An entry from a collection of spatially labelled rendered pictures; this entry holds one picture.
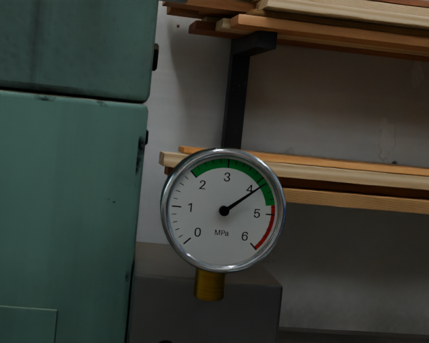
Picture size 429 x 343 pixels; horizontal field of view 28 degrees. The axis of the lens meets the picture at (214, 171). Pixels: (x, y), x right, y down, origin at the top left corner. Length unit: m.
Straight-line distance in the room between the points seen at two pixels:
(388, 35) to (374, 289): 1.02
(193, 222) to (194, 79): 2.55
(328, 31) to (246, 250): 2.15
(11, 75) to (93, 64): 0.05
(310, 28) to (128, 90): 2.07
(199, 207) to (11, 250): 0.12
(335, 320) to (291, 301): 0.18
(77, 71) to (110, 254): 0.10
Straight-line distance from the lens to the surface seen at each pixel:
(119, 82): 0.48
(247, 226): 0.43
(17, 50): 0.49
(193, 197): 0.42
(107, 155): 0.48
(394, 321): 3.25
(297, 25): 2.53
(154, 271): 0.46
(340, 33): 2.57
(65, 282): 0.49
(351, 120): 3.10
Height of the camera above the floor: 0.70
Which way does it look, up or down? 3 degrees down
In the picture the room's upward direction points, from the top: 6 degrees clockwise
